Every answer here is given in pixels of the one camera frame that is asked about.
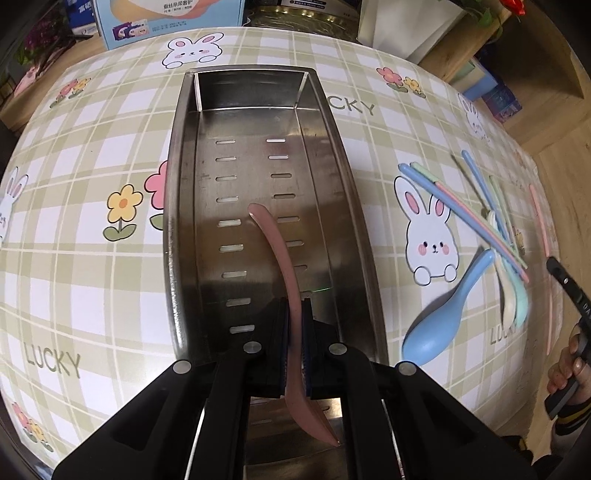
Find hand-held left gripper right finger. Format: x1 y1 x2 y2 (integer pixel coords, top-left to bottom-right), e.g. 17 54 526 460
300 298 539 480

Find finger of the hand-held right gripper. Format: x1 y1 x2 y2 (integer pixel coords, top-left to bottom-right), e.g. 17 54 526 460
547 257 591 330

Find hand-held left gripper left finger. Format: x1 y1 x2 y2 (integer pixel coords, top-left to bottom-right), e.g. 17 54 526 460
51 298 296 480

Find teal spoon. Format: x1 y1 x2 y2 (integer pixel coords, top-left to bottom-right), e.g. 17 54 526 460
496 249 531 326

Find pink chopstick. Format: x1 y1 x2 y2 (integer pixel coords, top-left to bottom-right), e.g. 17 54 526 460
529 184 553 356
434 182 530 282

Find pink spoon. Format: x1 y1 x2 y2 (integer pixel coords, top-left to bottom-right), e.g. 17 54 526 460
248 202 343 448

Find green chopstick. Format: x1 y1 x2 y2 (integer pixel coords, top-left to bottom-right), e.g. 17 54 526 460
489 175 520 252
411 161 528 270

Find blue spoon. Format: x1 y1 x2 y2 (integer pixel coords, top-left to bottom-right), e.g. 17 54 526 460
401 249 496 370

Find blue chopstick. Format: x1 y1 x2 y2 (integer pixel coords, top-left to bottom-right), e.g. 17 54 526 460
399 164 520 260
462 150 513 245

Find stainless steel tray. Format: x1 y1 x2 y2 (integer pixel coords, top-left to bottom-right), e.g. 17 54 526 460
163 68 391 467

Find person's right hand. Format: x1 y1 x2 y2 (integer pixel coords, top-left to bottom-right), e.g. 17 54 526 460
547 323 591 393

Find purple printed box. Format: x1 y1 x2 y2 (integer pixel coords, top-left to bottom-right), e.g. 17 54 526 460
480 83 523 119

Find blue cup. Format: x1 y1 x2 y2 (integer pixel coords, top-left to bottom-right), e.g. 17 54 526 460
462 69 498 102

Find wooden shelf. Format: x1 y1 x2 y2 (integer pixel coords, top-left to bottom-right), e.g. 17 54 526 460
416 0 585 153

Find green cup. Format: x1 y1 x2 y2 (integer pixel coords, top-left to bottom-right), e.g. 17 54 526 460
450 60 481 88

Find checked bunny tablecloth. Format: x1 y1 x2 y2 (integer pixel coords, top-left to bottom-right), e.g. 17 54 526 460
0 25 561 480

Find white planter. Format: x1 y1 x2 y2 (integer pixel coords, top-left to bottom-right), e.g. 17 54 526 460
358 0 490 65

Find round metal dish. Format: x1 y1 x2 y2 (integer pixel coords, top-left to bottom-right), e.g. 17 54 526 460
247 4 365 44

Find light blue orange carton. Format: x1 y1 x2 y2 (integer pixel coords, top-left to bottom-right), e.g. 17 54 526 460
92 0 245 51

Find blue tissue pack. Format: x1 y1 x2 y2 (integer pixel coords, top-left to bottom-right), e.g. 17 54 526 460
69 0 100 35

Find pink artificial flower bouquet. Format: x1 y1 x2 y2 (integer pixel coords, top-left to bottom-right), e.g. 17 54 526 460
16 7 70 68

